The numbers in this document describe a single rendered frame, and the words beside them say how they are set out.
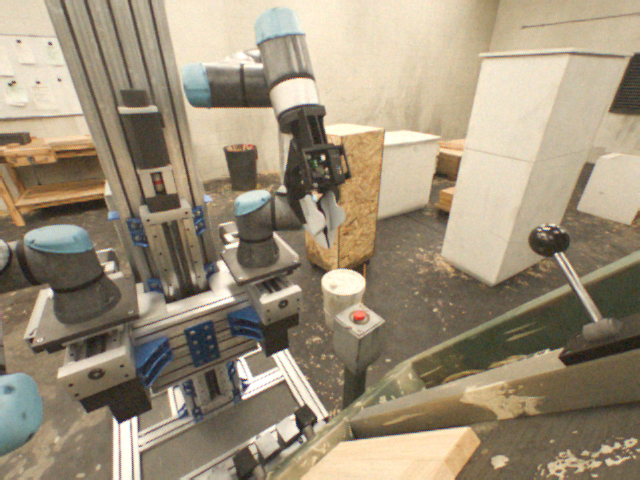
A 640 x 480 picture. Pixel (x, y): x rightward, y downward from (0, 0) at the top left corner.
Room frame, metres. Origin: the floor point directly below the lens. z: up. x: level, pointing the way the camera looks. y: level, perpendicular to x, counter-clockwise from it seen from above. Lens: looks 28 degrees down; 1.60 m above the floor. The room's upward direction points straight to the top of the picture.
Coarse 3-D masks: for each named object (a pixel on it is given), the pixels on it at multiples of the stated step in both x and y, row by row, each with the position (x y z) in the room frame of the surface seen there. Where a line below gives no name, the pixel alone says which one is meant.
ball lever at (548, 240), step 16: (544, 224) 0.30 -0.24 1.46; (528, 240) 0.30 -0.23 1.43; (544, 240) 0.29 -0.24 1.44; (560, 240) 0.28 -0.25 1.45; (544, 256) 0.29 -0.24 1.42; (560, 256) 0.27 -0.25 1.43; (576, 288) 0.24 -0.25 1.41; (592, 304) 0.23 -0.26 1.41; (592, 320) 0.22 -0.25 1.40; (608, 320) 0.21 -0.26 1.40; (592, 336) 0.20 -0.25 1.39; (608, 336) 0.20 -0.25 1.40
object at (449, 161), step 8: (464, 144) 6.12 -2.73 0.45; (440, 152) 5.43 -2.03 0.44; (448, 152) 5.37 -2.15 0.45; (456, 152) 5.38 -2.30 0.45; (440, 160) 5.39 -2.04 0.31; (448, 160) 5.26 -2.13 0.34; (456, 160) 5.13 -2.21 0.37; (440, 168) 5.37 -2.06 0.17; (448, 168) 5.23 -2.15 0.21; (456, 168) 5.11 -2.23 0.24; (448, 176) 5.20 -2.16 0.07; (456, 176) 5.17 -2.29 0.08
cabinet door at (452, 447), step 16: (432, 432) 0.24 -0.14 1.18; (448, 432) 0.22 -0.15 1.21; (464, 432) 0.20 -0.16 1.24; (336, 448) 0.35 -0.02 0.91; (352, 448) 0.32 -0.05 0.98; (368, 448) 0.28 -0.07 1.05; (384, 448) 0.26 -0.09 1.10; (400, 448) 0.24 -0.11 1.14; (416, 448) 0.22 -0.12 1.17; (432, 448) 0.20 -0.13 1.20; (448, 448) 0.19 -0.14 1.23; (464, 448) 0.19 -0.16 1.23; (320, 464) 0.32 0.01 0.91; (336, 464) 0.29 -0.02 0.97; (352, 464) 0.26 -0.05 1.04; (368, 464) 0.24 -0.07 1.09; (384, 464) 0.22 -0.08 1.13; (400, 464) 0.20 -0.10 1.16; (416, 464) 0.19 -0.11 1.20; (432, 464) 0.17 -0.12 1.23; (448, 464) 0.17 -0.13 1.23; (464, 464) 0.17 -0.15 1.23
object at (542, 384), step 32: (448, 384) 0.31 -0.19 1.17; (480, 384) 0.25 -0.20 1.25; (512, 384) 0.22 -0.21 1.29; (544, 384) 0.20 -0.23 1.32; (576, 384) 0.19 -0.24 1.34; (608, 384) 0.17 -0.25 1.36; (384, 416) 0.34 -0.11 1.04; (416, 416) 0.30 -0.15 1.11; (448, 416) 0.26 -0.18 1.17; (480, 416) 0.24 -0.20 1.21; (512, 416) 0.21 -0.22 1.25
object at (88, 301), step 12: (72, 288) 0.61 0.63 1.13; (84, 288) 0.62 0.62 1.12; (96, 288) 0.64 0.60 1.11; (108, 288) 0.67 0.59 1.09; (60, 300) 0.60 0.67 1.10; (72, 300) 0.60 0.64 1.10; (84, 300) 0.61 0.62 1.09; (96, 300) 0.62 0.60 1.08; (108, 300) 0.65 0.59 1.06; (60, 312) 0.60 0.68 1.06; (72, 312) 0.59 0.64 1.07; (84, 312) 0.60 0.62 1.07; (96, 312) 0.61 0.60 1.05
